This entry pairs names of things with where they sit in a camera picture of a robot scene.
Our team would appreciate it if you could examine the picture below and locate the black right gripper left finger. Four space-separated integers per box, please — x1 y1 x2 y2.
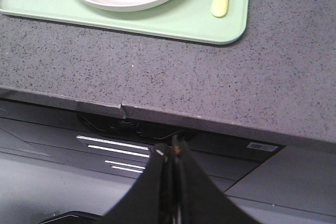
98 143 173 223

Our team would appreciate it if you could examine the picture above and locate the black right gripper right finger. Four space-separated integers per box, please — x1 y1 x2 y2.
172 135 258 223

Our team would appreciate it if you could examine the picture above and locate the dark cabinet with drawers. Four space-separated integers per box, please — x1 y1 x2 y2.
1 88 335 223

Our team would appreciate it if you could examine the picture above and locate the light green tray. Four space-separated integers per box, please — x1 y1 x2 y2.
1 0 249 45

